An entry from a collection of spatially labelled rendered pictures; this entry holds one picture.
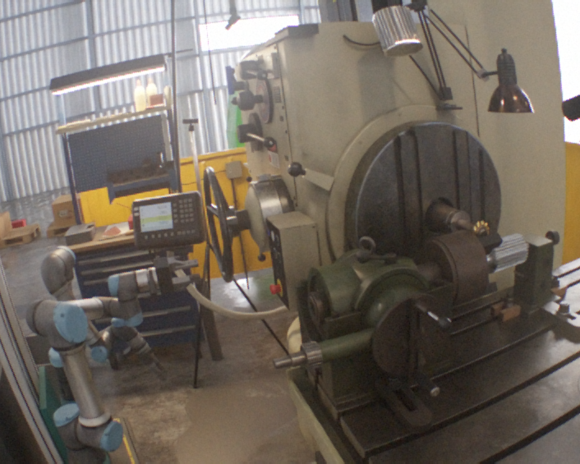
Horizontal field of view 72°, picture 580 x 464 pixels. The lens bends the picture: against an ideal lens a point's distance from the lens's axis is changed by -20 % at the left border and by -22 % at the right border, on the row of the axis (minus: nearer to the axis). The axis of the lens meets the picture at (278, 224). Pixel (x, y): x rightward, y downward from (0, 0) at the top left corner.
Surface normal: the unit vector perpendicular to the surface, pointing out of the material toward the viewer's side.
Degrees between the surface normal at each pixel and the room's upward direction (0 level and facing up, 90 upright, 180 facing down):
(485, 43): 90
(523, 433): 0
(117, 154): 90
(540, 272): 90
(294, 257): 90
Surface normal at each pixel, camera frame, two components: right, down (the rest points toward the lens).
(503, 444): -0.12, -0.95
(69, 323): 0.93, -0.17
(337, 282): 0.05, -0.65
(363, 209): 0.26, 0.23
